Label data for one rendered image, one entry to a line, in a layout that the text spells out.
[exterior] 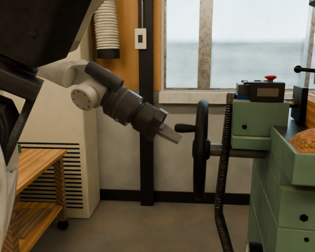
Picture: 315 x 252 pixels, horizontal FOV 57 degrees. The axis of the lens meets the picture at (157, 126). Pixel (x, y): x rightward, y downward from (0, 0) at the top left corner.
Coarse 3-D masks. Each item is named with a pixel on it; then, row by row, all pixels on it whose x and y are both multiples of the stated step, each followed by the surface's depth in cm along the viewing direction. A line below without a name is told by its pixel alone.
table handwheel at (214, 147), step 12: (204, 108) 76; (204, 120) 73; (204, 132) 72; (192, 144) 83; (204, 144) 71; (216, 144) 83; (192, 156) 84; (204, 156) 71; (240, 156) 82; (252, 156) 81; (264, 156) 80; (204, 168) 94; (204, 180) 91
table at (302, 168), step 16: (272, 128) 72; (288, 128) 70; (304, 128) 70; (240, 144) 74; (256, 144) 73; (272, 144) 71; (288, 144) 57; (288, 160) 56; (304, 160) 52; (288, 176) 55; (304, 176) 52
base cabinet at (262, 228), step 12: (252, 168) 103; (252, 180) 102; (252, 192) 101; (264, 192) 80; (252, 204) 98; (264, 204) 78; (252, 216) 97; (264, 216) 77; (252, 228) 96; (264, 228) 77; (276, 228) 63; (288, 228) 62; (252, 240) 95; (264, 240) 76; (276, 240) 63; (288, 240) 63; (300, 240) 62; (312, 240) 62
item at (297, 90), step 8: (296, 88) 78; (304, 88) 73; (296, 96) 78; (304, 96) 73; (296, 104) 77; (304, 104) 73; (296, 112) 77; (304, 112) 74; (296, 120) 77; (304, 120) 74
